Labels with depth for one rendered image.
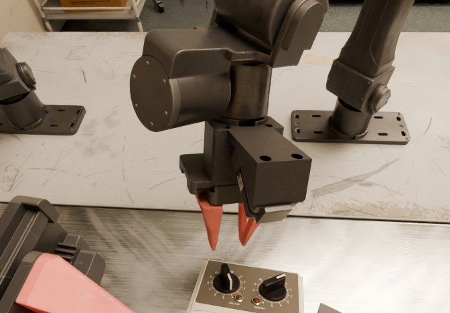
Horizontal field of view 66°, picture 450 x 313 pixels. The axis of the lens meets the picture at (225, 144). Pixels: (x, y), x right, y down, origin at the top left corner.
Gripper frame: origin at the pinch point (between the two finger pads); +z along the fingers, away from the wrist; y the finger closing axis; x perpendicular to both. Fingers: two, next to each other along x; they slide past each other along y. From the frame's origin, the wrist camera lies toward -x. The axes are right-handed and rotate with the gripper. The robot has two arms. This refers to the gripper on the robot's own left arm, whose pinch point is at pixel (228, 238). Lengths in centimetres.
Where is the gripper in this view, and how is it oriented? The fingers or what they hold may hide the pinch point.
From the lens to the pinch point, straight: 40.3
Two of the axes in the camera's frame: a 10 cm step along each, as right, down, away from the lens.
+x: -2.9, -3.7, 8.9
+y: 9.6, -0.5, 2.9
